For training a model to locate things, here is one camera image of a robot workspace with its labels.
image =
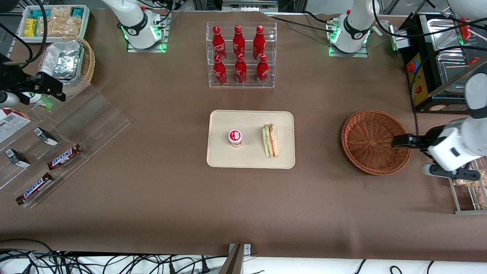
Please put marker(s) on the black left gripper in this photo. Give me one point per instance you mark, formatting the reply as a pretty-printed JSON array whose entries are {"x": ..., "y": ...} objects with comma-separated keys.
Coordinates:
[{"x": 431, "y": 137}]

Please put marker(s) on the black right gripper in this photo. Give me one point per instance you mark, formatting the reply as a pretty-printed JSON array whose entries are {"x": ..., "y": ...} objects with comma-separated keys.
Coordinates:
[{"x": 13, "y": 80}]

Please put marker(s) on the triangle sandwich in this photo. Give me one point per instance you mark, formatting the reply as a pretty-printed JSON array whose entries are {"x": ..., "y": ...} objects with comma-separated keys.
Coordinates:
[{"x": 270, "y": 140}]

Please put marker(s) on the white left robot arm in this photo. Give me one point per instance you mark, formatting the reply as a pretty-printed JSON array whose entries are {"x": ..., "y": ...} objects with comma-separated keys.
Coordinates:
[{"x": 456, "y": 146}]

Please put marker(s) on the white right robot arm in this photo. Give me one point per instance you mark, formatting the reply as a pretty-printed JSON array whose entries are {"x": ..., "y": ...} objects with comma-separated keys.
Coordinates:
[{"x": 137, "y": 26}]

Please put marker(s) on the shallow brown wicker basket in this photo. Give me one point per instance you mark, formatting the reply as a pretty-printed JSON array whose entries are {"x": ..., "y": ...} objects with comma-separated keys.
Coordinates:
[{"x": 369, "y": 144}]

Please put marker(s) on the deep tan wicker basket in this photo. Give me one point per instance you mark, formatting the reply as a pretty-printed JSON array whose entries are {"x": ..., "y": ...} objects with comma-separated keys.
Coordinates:
[{"x": 88, "y": 64}]

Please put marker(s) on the beige plastic tray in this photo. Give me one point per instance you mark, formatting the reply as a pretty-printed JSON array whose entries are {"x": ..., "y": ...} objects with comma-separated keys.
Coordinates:
[{"x": 251, "y": 156}]

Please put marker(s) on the white green small bottle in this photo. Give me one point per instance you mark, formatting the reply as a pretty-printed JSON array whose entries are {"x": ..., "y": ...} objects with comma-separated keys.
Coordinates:
[{"x": 40, "y": 101}]

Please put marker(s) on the aluminium foil container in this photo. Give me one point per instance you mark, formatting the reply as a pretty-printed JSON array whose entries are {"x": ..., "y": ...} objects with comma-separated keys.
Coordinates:
[{"x": 62, "y": 59}]

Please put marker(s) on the small black white box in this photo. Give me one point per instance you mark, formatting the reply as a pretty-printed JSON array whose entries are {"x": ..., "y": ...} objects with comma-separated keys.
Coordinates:
[
  {"x": 45, "y": 136},
  {"x": 17, "y": 158}
]

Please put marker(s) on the white red printed carton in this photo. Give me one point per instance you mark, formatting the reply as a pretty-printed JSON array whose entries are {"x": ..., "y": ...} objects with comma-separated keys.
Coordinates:
[{"x": 11, "y": 123}]

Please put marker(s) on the clear acrylic display stand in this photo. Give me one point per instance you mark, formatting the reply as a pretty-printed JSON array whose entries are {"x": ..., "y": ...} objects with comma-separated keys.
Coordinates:
[{"x": 95, "y": 121}]

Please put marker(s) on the black food warmer appliance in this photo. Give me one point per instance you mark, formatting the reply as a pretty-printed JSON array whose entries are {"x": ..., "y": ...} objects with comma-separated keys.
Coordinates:
[{"x": 418, "y": 82}]

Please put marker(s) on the yellow snack packet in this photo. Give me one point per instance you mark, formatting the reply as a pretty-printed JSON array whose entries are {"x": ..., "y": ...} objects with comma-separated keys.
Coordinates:
[{"x": 31, "y": 27}]

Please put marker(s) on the clear bag of crackers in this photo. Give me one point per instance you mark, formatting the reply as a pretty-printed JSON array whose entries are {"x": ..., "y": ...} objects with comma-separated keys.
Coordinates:
[{"x": 61, "y": 24}]

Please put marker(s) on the snickers chocolate bar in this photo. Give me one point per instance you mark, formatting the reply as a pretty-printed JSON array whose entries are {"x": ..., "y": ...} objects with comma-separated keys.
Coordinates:
[
  {"x": 64, "y": 156},
  {"x": 35, "y": 188}
]

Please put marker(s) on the clear bagged pastry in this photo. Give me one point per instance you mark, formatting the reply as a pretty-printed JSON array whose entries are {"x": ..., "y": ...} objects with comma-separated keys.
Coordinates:
[
  {"x": 484, "y": 174},
  {"x": 482, "y": 198},
  {"x": 466, "y": 183}
]

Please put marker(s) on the teal snack packet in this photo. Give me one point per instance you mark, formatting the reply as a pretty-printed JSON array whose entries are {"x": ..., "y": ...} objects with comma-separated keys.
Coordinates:
[
  {"x": 77, "y": 12},
  {"x": 38, "y": 14}
]

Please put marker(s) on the white plastic bin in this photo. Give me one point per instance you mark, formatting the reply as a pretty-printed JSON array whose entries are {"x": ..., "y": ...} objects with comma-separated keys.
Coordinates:
[{"x": 86, "y": 21}]

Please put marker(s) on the steel warmer pan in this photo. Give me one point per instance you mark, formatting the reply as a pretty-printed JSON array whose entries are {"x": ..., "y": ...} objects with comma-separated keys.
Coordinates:
[
  {"x": 443, "y": 32},
  {"x": 452, "y": 70}
]

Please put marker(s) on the silver box with green light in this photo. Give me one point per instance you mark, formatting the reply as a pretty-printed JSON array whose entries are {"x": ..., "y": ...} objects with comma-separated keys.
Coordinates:
[{"x": 398, "y": 38}]

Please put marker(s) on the crumpled clear plastic wrap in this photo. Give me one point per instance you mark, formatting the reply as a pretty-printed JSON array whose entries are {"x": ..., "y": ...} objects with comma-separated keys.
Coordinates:
[{"x": 383, "y": 24}]

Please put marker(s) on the red sausage on stick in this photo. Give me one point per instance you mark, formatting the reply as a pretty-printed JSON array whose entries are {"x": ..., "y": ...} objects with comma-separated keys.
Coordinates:
[{"x": 463, "y": 27}]

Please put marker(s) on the red cola bottle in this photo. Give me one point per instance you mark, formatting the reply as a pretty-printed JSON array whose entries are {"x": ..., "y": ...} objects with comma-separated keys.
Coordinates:
[
  {"x": 218, "y": 42},
  {"x": 259, "y": 41},
  {"x": 219, "y": 72},
  {"x": 240, "y": 71},
  {"x": 238, "y": 40},
  {"x": 262, "y": 71}
]

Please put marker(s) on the clear acrylic bottle rack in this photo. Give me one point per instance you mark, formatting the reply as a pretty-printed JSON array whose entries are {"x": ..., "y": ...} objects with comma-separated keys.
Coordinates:
[{"x": 247, "y": 85}]

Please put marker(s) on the red white yogurt cup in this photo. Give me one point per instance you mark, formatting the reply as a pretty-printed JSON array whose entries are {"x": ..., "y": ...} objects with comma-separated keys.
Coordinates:
[{"x": 235, "y": 137}]

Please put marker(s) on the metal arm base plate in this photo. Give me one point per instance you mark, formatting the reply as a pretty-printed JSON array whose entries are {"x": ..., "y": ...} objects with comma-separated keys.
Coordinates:
[
  {"x": 163, "y": 38},
  {"x": 348, "y": 54}
]

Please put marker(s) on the aluminium frame profile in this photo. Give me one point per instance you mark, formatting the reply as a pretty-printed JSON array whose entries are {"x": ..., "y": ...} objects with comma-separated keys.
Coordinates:
[{"x": 249, "y": 3}]

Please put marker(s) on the metal table clamp bracket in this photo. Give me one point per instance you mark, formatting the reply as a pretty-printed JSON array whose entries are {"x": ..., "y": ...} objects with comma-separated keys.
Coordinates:
[{"x": 234, "y": 260}]

